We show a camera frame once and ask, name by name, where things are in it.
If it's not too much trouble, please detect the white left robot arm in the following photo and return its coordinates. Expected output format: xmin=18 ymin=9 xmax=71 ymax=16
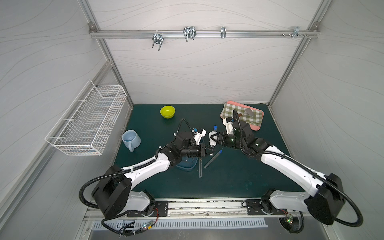
xmin=79 ymin=128 xmax=214 ymax=219

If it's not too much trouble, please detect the uncapped clear test tube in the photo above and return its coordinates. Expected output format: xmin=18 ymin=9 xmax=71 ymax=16
xmin=199 ymin=158 xmax=203 ymax=179

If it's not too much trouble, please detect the test tube with blue cap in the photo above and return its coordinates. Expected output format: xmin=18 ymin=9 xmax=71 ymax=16
xmin=204 ymin=150 xmax=223 ymax=169

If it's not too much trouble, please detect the blue translucent plastic container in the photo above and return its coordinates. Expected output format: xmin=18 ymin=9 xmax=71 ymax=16
xmin=175 ymin=157 xmax=198 ymax=172

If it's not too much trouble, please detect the green checkered cloth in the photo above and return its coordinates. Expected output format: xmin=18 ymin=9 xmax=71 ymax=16
xmin=220 ymin=102 xmax=264 ymax=127

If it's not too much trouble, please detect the pink tray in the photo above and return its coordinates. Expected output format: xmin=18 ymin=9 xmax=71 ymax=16
xmin=223 ymin=100 xmax=265 ymax=132

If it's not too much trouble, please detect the yellow-green plastic bowl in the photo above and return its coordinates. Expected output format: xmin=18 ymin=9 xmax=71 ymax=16
xmin=160 ymin=106 xmax=176 ymax=119

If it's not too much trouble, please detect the light blue ribbed mug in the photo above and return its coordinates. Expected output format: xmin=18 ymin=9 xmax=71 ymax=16
xmin=122 ymin=130 xmax=142 ymax=153

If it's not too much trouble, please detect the metal clamp hook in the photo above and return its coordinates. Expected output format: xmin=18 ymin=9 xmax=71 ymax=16
xmin=183 ymin=26 xmax=197 ymax=42

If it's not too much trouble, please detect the metal U-bolt hook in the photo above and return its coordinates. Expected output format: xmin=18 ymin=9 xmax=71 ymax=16
xmin=152 ymin=33 xmax=164 ymax=51

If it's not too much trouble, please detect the spatula with wooden handle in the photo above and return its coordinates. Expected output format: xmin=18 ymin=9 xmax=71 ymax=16
xmin=241 ymin=108 xmax=256 ymax=118

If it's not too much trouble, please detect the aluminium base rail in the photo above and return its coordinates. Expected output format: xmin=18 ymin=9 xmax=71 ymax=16
xmin=128 ymin=196 xmax=313 ymax=218

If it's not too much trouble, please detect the small metal ring hook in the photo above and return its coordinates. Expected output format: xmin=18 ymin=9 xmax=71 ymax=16
xmin=221 ymin=27 xmax=227 ymax=39

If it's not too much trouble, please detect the white wire basket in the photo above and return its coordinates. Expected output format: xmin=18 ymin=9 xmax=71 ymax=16
xmin=45 ymin=80 xmax=127 ymax=156

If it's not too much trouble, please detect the aluminium top rail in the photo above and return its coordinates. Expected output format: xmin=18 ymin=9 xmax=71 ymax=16
xmin=90 ymin=29 xmax=321 ymax=39

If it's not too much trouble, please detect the white slotted cable duct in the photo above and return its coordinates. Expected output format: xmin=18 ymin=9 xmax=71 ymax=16
xmin=106 ymin=218 xmax=268 ymax=230

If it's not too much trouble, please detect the metal bracket hook right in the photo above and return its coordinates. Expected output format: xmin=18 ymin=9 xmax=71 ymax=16
xmin=282 ymin=27 xmax=309 ymax=39

